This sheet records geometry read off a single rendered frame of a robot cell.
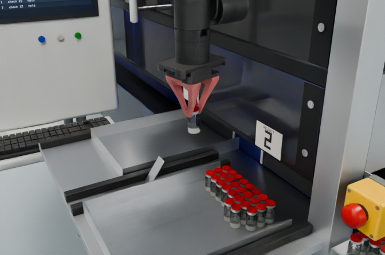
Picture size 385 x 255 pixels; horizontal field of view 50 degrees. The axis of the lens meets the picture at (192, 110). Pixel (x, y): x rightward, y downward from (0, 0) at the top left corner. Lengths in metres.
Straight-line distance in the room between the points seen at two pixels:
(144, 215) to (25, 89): 0.77
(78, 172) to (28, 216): 1.46
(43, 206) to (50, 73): 1.21
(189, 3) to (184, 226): 0.45
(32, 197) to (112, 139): 1.50
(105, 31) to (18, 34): 0.29
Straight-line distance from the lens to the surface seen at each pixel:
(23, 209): 2.57
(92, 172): 1.06
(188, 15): 0.64
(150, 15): 1.34
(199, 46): 0.65
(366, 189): 0.75
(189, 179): 0.98
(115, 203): 0.93
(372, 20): 0.69
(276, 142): 0.87
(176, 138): 1.19
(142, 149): 1.14
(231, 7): 0.68
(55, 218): 2.44
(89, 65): 1.53
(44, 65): 1.49
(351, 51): 0.70
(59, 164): 1.12
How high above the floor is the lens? 1.42
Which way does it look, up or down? 23 degrees down
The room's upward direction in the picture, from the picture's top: straight up
